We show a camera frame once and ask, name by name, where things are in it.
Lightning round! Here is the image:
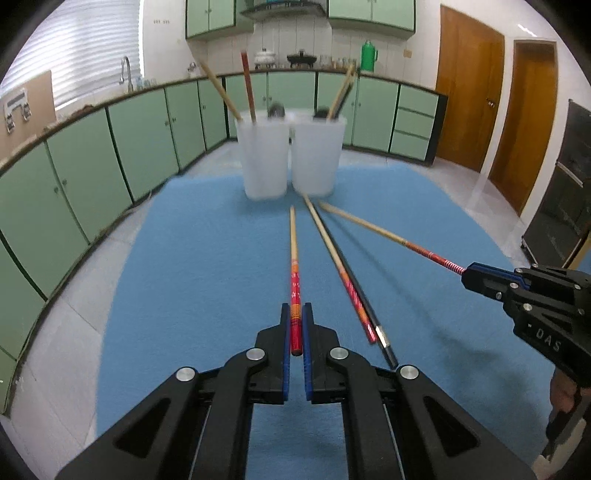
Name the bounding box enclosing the person's right hand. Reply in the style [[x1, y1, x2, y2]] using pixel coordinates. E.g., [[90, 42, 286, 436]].
[[549, 373, 579, 416]]

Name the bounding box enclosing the row of glass jars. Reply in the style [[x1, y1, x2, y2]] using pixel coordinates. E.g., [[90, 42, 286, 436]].
[[318, 54, 358, 69]]

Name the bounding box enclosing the green thermos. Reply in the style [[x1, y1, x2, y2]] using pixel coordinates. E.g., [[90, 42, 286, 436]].
[[360, 39, 379, 72]]

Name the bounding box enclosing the black chopstick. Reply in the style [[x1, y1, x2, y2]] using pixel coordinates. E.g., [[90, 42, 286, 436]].
[[318, 215, 399, 369], [333, 69, 360, 118]]

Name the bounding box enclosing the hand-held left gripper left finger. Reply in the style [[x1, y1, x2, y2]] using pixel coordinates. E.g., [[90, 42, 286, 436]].
[[55, 302, 293, 480]]

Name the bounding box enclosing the range hood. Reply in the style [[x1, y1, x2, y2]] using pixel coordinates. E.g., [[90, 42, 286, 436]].
[[240, 0, 326, 19]]

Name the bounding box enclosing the wooden door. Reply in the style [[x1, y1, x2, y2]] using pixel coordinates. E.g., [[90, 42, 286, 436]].
[[435, 4, 506, 174], [488, 41, 558, 217]]

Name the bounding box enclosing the red patterned wooden chopstick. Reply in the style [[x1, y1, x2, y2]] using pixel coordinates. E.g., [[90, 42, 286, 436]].
[[327, 64, 356, 121], [302, 194, 379, 344], [288, 206, 303, 357], [240, 52, 257, 123], [318, 202, 464, 276], [198, 60, 244, 121]]

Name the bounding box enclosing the white window blind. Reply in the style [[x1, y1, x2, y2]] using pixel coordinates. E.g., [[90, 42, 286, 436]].
[[14, 0, 144, 109]]

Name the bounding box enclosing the black wok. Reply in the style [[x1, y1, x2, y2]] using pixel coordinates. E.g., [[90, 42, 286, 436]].
[[286, 48, 318, 69]]

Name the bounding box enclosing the white double utensil holder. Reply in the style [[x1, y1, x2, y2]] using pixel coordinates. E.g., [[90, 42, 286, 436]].
[[235, 111, 348, 200]]

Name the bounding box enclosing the wooden board with clamps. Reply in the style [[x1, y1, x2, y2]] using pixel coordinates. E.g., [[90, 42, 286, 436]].
[[0, 70, 57, 139]]

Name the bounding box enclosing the blue mat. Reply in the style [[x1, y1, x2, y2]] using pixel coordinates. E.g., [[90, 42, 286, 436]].
[[96, 164, 561, 480]]

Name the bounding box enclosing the green wall cabinet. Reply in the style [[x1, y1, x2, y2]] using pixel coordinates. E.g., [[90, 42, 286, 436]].
[[327, 0, 416, 33], [185, 0, 254, 40]]

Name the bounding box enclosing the black cabinet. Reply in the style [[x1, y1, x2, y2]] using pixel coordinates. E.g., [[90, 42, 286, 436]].
[[522, 99, 591, 271]]

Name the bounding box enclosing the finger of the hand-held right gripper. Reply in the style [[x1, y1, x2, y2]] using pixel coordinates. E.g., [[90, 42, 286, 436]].
[[462, 268, 591, 315], [470, 262, 525, 280]]

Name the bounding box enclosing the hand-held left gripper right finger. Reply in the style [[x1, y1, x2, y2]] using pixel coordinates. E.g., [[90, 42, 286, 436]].
[[302, 302, 539, 480]]

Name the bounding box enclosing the green base cabinet with drawers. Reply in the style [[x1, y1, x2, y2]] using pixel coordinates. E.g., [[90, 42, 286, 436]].
[[226, 69, 450, 167]]

